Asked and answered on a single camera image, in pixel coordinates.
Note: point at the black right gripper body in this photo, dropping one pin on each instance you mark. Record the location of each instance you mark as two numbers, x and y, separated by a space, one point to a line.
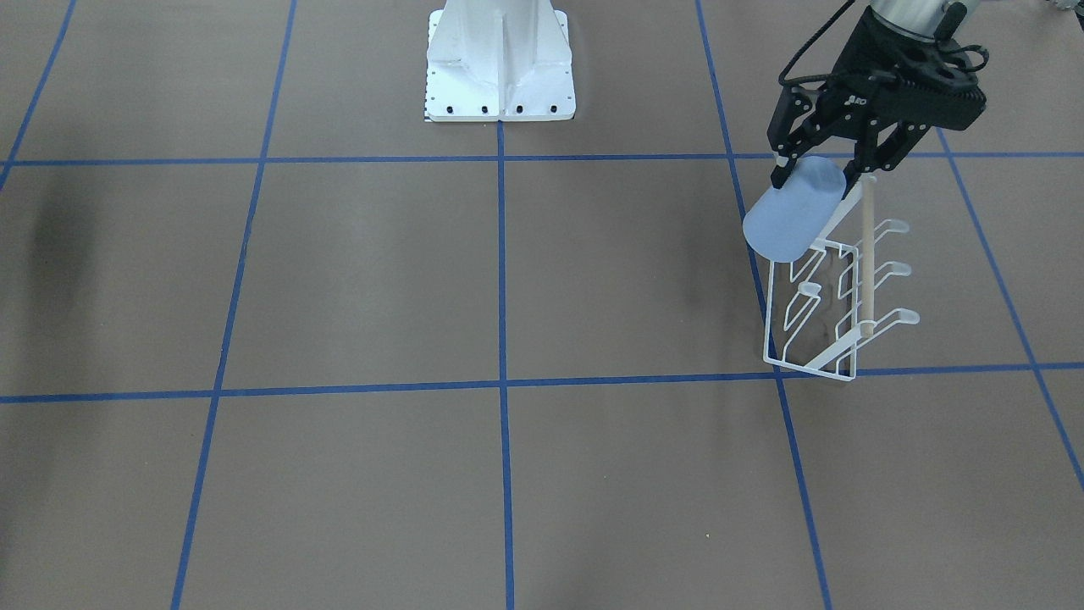
862 61

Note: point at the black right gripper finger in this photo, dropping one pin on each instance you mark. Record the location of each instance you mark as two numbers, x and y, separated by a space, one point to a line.
800 121
879 145

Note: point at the light blue plastic cup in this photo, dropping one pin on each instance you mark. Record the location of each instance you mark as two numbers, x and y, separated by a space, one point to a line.
784 222

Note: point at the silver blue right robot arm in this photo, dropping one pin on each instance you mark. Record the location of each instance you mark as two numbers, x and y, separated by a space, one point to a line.
900 74

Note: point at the white wire cup holder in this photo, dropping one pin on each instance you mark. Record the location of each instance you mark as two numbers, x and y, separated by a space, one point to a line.
821 309

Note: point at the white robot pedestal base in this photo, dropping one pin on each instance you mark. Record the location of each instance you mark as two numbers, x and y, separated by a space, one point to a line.
499 61

